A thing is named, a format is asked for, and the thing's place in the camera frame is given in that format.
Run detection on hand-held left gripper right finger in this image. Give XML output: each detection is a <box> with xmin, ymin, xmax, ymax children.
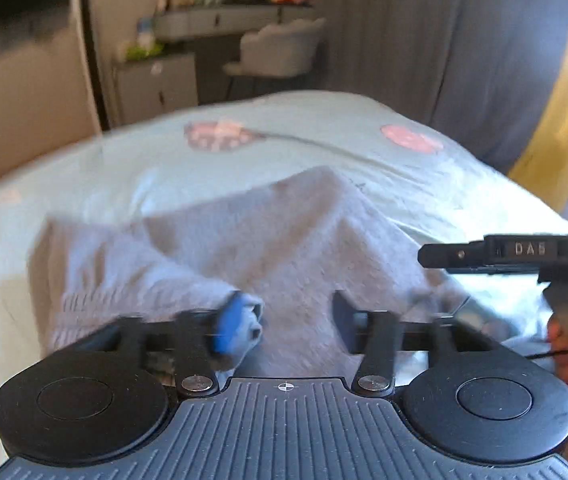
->
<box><xmin>333</xmin><ymin>290</ymin><xmax>507</xmax><ymax>400</ymax></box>

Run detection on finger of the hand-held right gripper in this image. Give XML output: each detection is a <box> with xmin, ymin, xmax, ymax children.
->
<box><xmin>418</xmin><ymin>242</ymin><xmax>487</xmax><ymax>276</ymax></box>

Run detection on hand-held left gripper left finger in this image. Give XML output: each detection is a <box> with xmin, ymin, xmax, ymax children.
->
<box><xmin>71</xmin><ymin>290</ymin><xmax>247</xmax><ymax>400</ymax></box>

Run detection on grey drawstring pants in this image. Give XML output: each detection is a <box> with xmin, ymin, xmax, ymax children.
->
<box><xmin>28</xmin><ymin>166</ymin><xmax>515</xmax><ymax>386</ymax></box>

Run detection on person's right hand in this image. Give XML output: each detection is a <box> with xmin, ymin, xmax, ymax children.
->
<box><xmin>546</xmin><ymin>317</ymin><xmax>568</xmax><ymax>393</ymax></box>

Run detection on yellow curtain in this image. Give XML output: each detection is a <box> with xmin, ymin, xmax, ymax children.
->
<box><xmin>509</xmin><ymin>0</ymin><xmax>568</xmax><ymax>211</ymax></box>

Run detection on bed with light blue sheet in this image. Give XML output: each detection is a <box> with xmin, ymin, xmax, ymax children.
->
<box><xmin>0</xmin><ymin>91</ymin><xmax>568</xmax><ymax>480</ymax></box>

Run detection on grey curtain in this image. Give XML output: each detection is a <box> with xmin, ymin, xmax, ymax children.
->
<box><xmin>309</xmin><ymin>0</ymin><xmax>568</xmax><ymax>173</ymax></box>

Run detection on grey bedside cabinet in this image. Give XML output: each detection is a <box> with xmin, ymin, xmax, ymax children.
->
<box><xmin>112</xmin><ymin>52</ymin><xmax>199</xmax><ymax>128</ymax></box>

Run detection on white shell chair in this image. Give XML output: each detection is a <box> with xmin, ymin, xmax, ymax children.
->
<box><xmin>223</xmin><ymin>17</ymin><xmax>327</xmax><ymax>78</ymax></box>

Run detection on green item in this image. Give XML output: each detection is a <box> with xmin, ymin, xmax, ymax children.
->
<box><xmin>124</xmin><ymin>42</ymin><xmax>165</xmax><ymax>61</ymax></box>

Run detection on white bottle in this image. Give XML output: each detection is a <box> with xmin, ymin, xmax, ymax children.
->
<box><xmin>136</xmin><ymin>17</ymin><xmax>157</xmax><ymax>48</ymax></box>

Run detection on grey dressing table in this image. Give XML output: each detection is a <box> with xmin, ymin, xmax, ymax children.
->
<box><xmin>153</xmin><ymin>2</ymin><xmax>317</xmax><ymax>43</ymax></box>

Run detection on thin black cable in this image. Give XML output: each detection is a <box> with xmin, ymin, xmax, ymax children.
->
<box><xmin>524</xmin><ymin>337</ymin><xmax>568</xmax><ymax>361</ymax></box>

